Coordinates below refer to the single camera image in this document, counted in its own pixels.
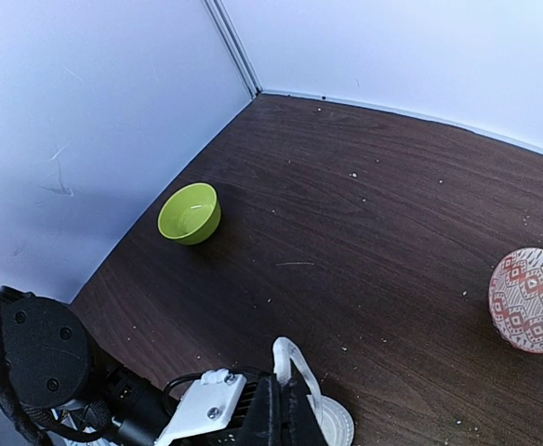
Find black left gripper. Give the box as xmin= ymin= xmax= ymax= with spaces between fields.
xmin=108 ymin=373 xmax=329 ymax=445

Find white canvas sneaker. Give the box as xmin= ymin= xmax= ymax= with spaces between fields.
xmin=272 ymin=336 xmax=355 ymax=446

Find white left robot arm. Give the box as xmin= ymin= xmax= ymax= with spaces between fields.
xmin=0 ymin=286 xmax=327 ymax=445

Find lime green bowl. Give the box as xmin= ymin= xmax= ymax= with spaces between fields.
xmin=157 ymin=182 xmax=221 ymax=246

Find red patterned bowl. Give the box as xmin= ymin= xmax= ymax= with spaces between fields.
xmin=488 ymin=247 xmax=543 ymax=354

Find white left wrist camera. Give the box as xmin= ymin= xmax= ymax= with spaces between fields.
xmin=154 ymin=368 xmax=247 ymax=446

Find aluminium frame post back left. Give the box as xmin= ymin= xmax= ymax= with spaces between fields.
xmin=203 ymin=0 xmax=263 ymax=98

